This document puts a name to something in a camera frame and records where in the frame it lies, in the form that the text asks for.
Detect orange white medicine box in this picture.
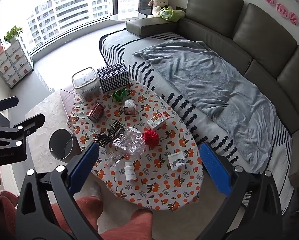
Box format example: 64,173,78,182
147,112,170,131

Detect person's left leg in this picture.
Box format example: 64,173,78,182
51,196,104,240

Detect white pill bottle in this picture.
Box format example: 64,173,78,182
124,161,137,182

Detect person's leg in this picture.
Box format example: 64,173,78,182
116,208,153,240
51,196,104,240

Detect black white houndstooth tissue box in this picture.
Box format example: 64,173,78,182
97,63,130,93

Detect grey fleece blanket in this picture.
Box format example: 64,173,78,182
133,40,281,173

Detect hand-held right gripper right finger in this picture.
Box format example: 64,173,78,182
199,142,284,240

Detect grey round trash bin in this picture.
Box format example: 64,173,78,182
49,129,74,161

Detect green cabbage plush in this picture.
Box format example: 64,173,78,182
157,7,186,22

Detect clear plastic packaging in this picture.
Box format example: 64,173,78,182
113,127,149,155

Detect small clear plastic wrapper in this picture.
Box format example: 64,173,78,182
105,152,124,168

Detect white plush sheep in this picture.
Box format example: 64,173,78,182
148,0,170,18

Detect person's right leg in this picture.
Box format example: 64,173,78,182
116,208,153,240

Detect grey-green leather sofa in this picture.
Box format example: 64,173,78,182
126,0,299,190

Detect small white box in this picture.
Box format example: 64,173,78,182
167,152,186,171

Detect red ribbon bow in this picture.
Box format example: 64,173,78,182
141,129,160,148

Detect black white striped ribbon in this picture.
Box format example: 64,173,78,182
93,120,125,147

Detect orange print tablecloth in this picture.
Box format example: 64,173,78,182
67,81,204,211

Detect clear plastic storage container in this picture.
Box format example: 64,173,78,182
72,67,102,102

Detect person's white-socked left foot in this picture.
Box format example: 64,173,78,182
86,181,102,200

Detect beige patterned rug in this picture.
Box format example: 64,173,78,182
25,89,230,240

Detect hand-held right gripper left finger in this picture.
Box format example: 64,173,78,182
16,142,100,240

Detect white sofa cover black marks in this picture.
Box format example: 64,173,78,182
99,32,299,215

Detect round glass side table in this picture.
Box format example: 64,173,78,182
110,12,150,22

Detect green wrapper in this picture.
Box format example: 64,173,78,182
112,88,129,103

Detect white animal-print drawer cabinet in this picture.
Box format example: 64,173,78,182
0,36,34,89

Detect white apartment building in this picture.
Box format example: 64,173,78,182
27,0,114,53

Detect small clear snack packet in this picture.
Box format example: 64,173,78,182
123,99,137,115

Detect green potted plant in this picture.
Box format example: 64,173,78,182
3,26,24,43

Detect red drink can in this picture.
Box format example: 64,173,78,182
87,102,105,122

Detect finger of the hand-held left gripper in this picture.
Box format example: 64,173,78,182
0,113,45,153
0,96,19,125

